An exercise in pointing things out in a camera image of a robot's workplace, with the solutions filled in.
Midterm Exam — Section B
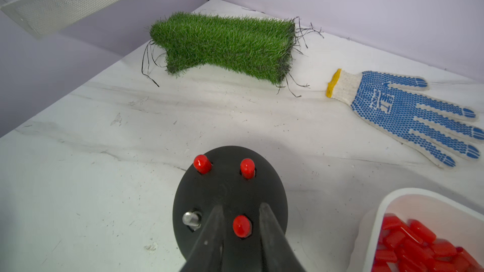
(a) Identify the white tray of sleeves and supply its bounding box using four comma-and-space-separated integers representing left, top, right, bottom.
347, 188, 483, 271

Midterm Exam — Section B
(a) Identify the black round screw base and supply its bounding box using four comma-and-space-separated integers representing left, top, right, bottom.
172, 146, 288, 271

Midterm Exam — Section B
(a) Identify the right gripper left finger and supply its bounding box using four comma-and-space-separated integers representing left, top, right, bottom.
180, 205, 226, 272

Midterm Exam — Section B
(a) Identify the green artificial grass mat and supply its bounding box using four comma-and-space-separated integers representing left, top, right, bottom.
140, 11, 324, 98

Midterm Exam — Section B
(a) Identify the blue dotted work glove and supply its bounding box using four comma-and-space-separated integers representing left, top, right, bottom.
326, 69, 483, 169

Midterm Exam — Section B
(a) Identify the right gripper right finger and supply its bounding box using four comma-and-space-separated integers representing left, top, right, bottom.
259, 203, 305, 272

